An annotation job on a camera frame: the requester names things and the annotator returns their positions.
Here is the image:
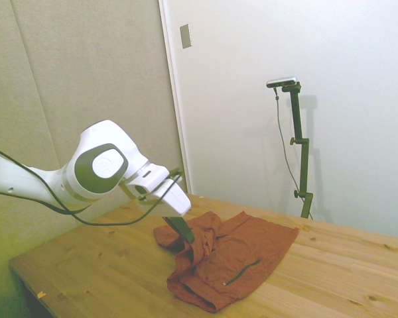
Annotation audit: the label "dark green jointed camera stand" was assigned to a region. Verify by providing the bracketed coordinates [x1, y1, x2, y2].
[281, 82, 314, 219]

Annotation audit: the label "grey wall switch plate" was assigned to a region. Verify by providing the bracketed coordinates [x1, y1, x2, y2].
[179, 23, 192, 50]

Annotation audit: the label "white vertical wall trim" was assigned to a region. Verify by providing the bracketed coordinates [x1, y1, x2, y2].
[158, 0, 194, 195]

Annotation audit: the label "rust orange shorts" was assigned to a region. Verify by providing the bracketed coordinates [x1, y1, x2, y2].
[153, 211, 301, 313]

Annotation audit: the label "silver camera on stand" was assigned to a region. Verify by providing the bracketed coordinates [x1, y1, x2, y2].
[266, 76, 299, 89]

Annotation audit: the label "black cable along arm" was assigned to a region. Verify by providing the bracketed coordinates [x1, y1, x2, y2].
[0, 146, 185, 227]

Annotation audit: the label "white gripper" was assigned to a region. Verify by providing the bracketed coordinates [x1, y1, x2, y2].
[141, 180, 196, 244]

